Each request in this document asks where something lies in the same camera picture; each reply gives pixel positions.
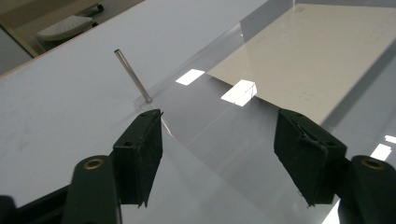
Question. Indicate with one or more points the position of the white perforated pad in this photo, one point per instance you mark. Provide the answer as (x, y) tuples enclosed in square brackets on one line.
[(62, 28)]

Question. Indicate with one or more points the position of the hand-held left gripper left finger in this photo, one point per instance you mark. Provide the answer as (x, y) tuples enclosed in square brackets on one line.
[(138, 155)]

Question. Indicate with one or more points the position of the thin metal rod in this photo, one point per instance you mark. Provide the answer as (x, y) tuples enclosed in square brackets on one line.
[(132, 74)]

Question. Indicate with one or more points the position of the beige wooden beam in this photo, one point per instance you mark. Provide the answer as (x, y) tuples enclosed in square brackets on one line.
[(18, 38)]

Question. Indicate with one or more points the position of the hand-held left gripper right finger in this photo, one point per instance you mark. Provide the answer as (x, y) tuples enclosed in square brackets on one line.
[(308, 161)]

